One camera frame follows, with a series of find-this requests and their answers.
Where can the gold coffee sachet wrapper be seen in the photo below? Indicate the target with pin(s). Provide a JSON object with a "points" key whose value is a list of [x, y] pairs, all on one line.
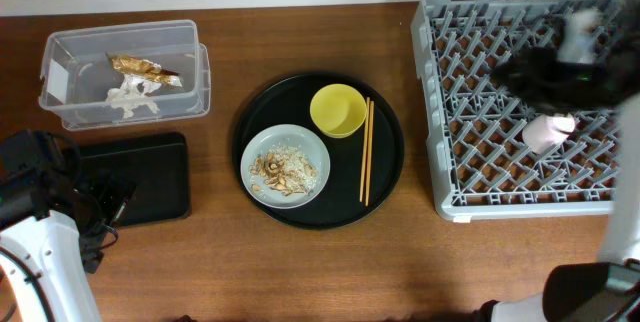
{"points": [[145, 69]]}

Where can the clear plastic waste bin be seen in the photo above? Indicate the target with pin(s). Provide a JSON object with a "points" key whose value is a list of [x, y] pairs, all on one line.
{"points": [[83, 53]]}

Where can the pink cup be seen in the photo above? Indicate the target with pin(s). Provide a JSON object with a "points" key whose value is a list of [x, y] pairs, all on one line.
{"points": [[546, 131]]}

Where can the round black serving tray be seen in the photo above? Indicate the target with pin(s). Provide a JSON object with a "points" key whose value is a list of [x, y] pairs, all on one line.
{"points": [[338, 204]]}

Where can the yellow bowl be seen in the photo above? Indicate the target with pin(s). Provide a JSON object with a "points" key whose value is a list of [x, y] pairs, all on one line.
{"points": [[338, 110]]}

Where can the nut shells and rice scraps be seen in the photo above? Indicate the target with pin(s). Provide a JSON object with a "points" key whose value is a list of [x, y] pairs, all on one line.
{"points": [[285, 169]]}

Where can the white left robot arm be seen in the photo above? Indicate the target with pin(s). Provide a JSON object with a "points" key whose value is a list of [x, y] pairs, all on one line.
{"points": [[55, 226]]}

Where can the grey dishwasher rack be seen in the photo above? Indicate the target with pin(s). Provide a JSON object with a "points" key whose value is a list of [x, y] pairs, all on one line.
{"points": [[480, 167]]}

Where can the grey plate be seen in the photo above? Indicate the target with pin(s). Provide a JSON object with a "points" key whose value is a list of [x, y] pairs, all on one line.
{"points": [[289, 135]]}

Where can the black rectangular tray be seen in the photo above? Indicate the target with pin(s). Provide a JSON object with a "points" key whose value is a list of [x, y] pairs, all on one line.
{"points": [[159, 167]]}

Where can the white label on bin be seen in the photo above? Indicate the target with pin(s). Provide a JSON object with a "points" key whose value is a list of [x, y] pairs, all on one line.
{"points": [[57, 81]]}

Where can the white tissue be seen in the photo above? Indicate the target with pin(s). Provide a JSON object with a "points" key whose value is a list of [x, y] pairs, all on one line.
{"points": [[133, 93]]}

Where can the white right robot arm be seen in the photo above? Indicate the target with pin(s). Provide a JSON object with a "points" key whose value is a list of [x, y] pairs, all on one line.
{"points": [[607, 289]]}

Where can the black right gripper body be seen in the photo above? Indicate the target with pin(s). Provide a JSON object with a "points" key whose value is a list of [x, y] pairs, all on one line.
{"points": [[542, 84]]}

